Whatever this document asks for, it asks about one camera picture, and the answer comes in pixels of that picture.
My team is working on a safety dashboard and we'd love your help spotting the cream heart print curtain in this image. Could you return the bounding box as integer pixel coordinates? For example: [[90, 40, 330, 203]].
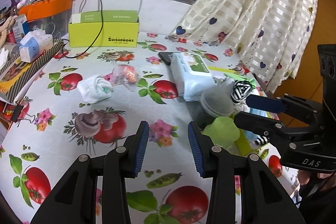
[[168, 0, 319, 92]]

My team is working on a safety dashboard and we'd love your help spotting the white sock bundle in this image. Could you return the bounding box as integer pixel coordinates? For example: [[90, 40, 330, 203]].
[[77, 74, 114, 104]]

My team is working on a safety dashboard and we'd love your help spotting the black white striped sock ball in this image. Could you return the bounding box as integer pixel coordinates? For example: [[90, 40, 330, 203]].
[[230, 80, 253, 104]]

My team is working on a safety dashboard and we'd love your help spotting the brown wooden panel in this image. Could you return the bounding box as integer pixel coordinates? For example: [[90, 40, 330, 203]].
[[273, 0, 336, 109]]

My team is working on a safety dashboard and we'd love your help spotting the wet wipes pack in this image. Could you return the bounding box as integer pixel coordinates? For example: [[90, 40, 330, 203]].
[[171, 52, 219, 102]]

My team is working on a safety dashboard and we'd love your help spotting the person's right hand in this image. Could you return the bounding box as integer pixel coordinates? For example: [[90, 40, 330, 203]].
[[297, 168, 336, 197]]

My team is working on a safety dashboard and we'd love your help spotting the black power cable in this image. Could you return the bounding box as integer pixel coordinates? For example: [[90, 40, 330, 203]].
[[61, 0, 104, 59]]

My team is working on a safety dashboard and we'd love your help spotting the small blue white carton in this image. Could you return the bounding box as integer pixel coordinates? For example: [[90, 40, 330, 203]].
[[12, 14, 29, 43]]

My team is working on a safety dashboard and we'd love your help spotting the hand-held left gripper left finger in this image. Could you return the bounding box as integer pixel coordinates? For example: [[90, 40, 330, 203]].
[[30, 121, 150, 224]]

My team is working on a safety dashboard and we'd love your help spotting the light green cloth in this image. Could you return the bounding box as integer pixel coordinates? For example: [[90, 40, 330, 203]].
[[225, 70, 257, 88]]

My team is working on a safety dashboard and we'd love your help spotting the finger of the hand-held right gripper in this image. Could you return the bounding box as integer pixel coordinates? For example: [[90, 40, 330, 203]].
[[246, 94, 325, 125], [234, 111, 311, 151]]

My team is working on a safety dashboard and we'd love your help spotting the orange storage box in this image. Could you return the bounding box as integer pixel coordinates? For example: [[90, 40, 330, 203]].
[[18, 0, 73, 21]]

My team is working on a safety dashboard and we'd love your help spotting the beige braided rope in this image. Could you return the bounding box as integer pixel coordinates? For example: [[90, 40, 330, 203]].
[[0, 17, 19, 47]]

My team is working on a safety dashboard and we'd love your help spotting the black binder clip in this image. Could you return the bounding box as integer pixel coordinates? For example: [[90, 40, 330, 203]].
[[10, 105, 37, 124]]

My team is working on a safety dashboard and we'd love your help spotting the green-edged white box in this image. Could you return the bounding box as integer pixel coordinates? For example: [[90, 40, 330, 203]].
[[209, 66, 282, 157]]

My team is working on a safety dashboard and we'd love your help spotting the black phone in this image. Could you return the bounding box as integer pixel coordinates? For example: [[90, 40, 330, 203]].
[[158, 51, 181, 66]]

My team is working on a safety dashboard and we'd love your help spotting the clear plastic container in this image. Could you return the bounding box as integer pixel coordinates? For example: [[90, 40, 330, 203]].
[[26, 13, 72, 39]]

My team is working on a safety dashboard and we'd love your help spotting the fruit print tablecloth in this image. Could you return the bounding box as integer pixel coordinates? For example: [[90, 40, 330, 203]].
[[0, 31, 300, 224]]

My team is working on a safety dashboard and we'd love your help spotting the orange item in plastic bag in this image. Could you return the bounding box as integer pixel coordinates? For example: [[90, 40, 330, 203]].
[[110, 64, 139, 92]]

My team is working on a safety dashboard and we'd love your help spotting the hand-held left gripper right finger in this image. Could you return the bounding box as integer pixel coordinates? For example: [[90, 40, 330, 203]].
[[188, 121, 302, 224]]

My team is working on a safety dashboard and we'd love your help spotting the striped cardboard tray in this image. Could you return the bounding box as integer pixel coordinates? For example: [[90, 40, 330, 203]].
[[0, 39, 65, 104]]

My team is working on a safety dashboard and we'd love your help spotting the blue white tissue pack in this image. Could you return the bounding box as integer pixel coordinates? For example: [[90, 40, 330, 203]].
[[19, 30, 54, 62]]

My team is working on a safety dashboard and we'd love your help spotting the blue face mask stack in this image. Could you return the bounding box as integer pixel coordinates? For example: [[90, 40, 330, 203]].
[[244, 107, 269, 140]]

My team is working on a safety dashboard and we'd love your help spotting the lime green cardboard box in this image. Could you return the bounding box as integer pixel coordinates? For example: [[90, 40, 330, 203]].
[[68, 10, 140, 48]]

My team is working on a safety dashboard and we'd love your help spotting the person's right forearm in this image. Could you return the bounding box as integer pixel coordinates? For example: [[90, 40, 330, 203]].
[[299, 183, 336, 216]]

